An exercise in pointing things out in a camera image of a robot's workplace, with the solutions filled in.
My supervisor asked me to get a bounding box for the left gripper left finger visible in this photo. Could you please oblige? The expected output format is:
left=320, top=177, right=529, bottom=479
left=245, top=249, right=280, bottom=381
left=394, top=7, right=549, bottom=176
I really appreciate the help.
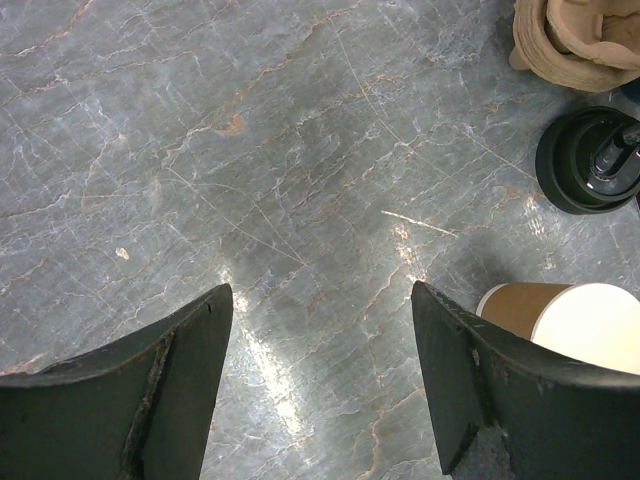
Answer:
left=1, top=284, right=233, bottom=479

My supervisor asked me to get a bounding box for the black plastic coffee lid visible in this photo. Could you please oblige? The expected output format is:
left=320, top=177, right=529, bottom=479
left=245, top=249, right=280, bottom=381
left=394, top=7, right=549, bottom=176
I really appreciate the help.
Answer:
left=535, top=106, right=639, bottom=215

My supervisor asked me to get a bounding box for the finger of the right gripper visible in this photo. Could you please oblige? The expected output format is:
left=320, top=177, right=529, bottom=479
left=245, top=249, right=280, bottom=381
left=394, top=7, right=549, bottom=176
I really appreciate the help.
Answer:
left=620, top=122, right=640, bottom=148

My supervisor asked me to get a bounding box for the cardboard cup carrier stack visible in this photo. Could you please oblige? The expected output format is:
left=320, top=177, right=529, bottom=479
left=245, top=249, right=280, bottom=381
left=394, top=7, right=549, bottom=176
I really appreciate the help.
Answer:
left=509, top=0, right=639, bottom=93

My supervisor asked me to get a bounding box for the single brown paper cup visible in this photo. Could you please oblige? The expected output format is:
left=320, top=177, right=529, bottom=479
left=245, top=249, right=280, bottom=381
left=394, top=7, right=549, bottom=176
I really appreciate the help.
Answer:
left=476, top=282, right=639, bottom=375

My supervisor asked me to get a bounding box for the dark blue ceramic mug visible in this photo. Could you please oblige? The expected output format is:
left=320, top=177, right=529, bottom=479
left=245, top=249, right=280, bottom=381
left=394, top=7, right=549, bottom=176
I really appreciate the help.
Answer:
left=620, top=79, right=640, bottom=105

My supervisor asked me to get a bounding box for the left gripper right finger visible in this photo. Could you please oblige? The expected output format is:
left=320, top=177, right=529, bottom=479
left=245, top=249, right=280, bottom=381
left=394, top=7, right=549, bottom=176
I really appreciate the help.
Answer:
left=411, top=281, right=639, bottom=479

